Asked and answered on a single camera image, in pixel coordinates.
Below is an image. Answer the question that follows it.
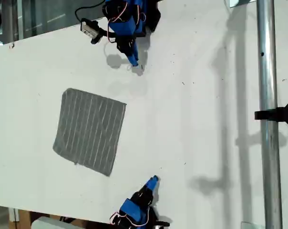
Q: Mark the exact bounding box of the steel post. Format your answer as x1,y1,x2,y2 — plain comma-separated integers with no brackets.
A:
255,0,283,229

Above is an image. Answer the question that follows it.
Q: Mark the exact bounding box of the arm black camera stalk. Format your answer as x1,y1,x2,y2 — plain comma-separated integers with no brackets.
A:
90,28,117,45

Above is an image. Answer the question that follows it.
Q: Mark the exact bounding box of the white box under table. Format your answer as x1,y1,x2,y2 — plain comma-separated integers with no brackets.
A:
31,216,78,229

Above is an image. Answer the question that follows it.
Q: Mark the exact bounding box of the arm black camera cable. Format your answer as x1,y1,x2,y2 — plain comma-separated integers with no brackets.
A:
74,0,106,23

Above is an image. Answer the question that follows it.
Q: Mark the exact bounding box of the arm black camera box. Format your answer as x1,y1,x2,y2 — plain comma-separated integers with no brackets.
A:
154,220,170,229
80,18,101,40

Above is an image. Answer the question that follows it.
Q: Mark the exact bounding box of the grey striped towel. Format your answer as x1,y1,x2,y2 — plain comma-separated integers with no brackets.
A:
52,87,127,177

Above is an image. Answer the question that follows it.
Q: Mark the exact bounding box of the black clamp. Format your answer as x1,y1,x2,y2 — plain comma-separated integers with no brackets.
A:
254,101,288,126

